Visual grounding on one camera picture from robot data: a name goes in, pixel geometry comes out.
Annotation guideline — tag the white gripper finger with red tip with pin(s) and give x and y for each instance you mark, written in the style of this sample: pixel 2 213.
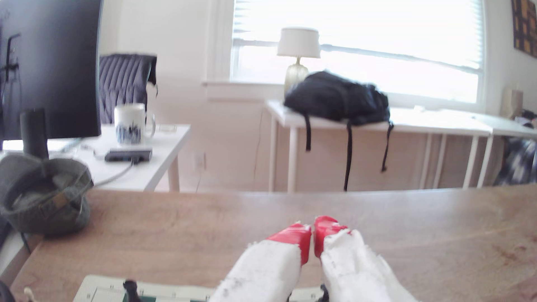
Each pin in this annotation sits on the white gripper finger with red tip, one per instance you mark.
pixel 356 272
pixel 268 268

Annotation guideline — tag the green white chess mat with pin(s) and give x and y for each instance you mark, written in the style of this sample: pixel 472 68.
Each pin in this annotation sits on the green white chess mat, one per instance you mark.
pixel 105 289

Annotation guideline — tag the white office desk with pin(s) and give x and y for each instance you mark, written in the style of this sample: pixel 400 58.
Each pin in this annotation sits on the white office desk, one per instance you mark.
pixel 159 167

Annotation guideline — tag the long white table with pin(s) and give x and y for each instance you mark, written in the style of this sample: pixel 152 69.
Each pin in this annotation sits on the long white table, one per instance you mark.
pixel 419 121

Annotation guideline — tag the black backpack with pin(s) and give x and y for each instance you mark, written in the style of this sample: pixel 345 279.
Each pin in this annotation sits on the black backpack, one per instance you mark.
pixel 335 98

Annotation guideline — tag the black usb hub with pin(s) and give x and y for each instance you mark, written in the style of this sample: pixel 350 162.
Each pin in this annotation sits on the black usb hub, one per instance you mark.
pixel 128 155

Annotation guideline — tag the dark plaid blanket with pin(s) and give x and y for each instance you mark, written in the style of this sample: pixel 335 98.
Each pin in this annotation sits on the dark plaid blanket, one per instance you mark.
pixel 520 159

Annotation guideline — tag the white blue printed mug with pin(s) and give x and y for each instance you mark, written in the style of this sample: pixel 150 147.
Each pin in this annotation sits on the white blue printed mug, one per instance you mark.
pixel 130 121

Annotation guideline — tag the short white table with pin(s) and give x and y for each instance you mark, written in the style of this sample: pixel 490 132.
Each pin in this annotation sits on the short white table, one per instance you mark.
pixel 512 131

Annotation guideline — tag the table lamp white shade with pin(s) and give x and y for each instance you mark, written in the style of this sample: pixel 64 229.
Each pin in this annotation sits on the table lamp white shade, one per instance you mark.
pixel 298 42

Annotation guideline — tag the beige box shaped object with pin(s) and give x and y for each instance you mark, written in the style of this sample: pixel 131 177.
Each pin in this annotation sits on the beige box shaped object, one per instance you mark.
pixel 512 102

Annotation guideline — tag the grey knit hat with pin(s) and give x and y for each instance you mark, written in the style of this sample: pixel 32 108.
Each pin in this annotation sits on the grey knit hat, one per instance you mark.
pixel 42 209

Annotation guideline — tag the dark quilted chair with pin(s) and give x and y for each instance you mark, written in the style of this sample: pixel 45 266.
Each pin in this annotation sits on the dark quilted chair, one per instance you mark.
pixel 121 79

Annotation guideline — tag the white window blind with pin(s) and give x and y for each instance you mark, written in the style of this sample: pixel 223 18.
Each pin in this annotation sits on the white window blind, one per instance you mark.
pixel 377 25

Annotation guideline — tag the black monitor stand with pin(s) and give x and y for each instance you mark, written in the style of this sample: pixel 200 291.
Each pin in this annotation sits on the black monitor stand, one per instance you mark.
pixel 33 134

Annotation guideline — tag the black computer monitor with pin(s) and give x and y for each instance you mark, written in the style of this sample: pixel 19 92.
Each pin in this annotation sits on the black computer monitor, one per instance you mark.
pixel 50 63

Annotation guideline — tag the brown yellow wall art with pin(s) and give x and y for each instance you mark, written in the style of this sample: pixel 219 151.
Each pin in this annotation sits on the brown yellow wall art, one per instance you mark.
pixel 526 25

